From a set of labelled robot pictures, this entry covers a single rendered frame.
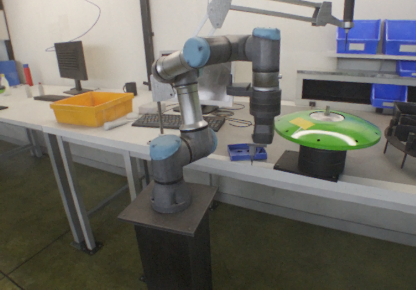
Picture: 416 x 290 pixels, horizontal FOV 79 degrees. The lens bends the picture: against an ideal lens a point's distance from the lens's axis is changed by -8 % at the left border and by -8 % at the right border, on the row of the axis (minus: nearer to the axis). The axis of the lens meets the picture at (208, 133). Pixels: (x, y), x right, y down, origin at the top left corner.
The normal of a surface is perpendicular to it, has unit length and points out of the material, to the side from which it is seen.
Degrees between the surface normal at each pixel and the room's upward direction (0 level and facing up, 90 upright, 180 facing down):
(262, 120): 101
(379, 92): 90
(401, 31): 90
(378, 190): 90
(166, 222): 0
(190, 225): 0
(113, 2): 90
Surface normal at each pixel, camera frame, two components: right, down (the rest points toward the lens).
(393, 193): -0.46, 0.33
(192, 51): -0.66, 0.27
